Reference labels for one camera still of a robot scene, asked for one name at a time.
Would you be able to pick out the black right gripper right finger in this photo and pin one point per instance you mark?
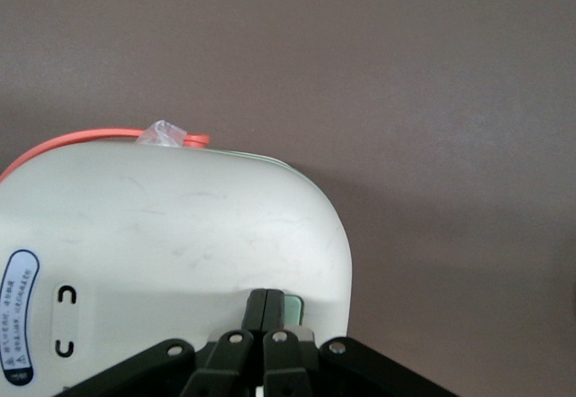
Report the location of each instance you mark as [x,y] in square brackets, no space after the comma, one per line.
[297,370]

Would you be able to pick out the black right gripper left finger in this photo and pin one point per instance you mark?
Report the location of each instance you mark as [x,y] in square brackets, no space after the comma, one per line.
[216,370]

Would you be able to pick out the cream rice cooker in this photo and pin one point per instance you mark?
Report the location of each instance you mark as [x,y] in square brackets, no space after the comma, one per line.
[180,235]

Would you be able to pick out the brown table cloth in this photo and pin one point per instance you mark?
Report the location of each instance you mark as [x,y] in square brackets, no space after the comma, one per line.
[405,100]

